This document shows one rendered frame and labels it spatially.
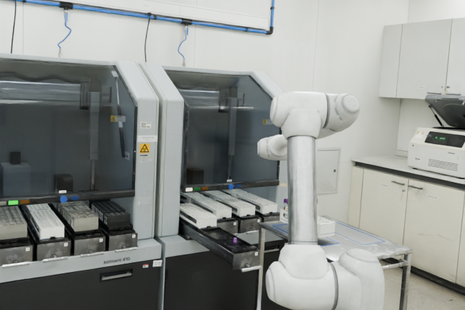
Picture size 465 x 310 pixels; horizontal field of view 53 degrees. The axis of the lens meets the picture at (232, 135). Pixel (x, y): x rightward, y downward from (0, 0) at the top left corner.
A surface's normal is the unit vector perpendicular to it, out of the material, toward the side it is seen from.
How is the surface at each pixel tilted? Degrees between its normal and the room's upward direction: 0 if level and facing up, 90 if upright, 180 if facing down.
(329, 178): 90
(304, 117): 75
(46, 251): 90
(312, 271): 66
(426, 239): 90
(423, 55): 90
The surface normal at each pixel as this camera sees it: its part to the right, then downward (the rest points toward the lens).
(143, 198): 0.52, 0.11
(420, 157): -0.87, 0.00
